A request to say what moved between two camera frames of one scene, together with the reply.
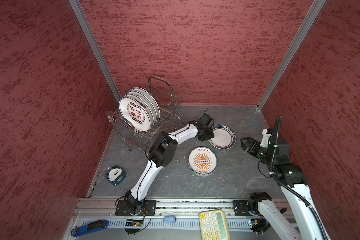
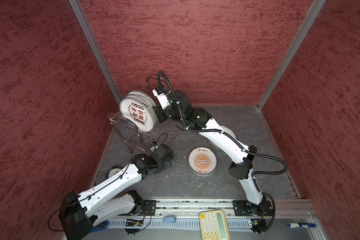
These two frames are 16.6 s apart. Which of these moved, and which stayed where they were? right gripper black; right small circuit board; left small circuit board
Moved: right gripper black
Stayed: left small circuit board; right small circuit board
